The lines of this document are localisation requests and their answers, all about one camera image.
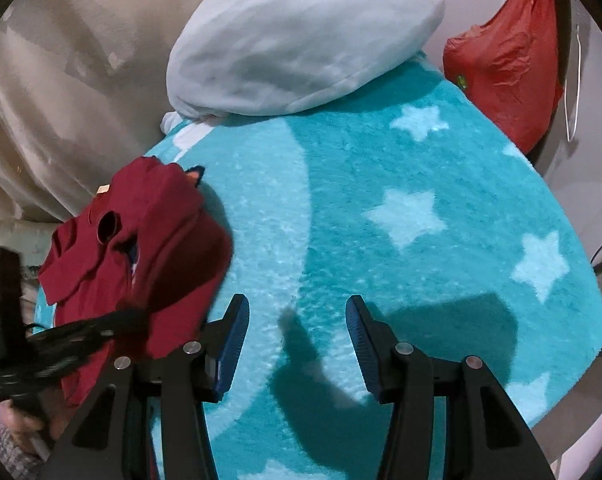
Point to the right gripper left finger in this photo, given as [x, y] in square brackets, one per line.
[200, 372]

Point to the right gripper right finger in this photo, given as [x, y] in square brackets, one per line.
[396, 373]

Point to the dark red small garment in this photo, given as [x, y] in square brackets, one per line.
[147, 243]

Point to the person's left hand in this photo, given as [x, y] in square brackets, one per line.
[22, 425]

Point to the floral print white pillow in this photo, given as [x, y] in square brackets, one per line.
[30, 240]

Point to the turquoise star blanket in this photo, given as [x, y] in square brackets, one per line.
[405, 194]

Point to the red plastic bag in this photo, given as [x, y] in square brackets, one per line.
[509, 69]

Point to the light blue plush toy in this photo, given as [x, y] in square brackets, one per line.
[263, 58]

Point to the white wire hanger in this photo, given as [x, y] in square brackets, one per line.
[572, 93]

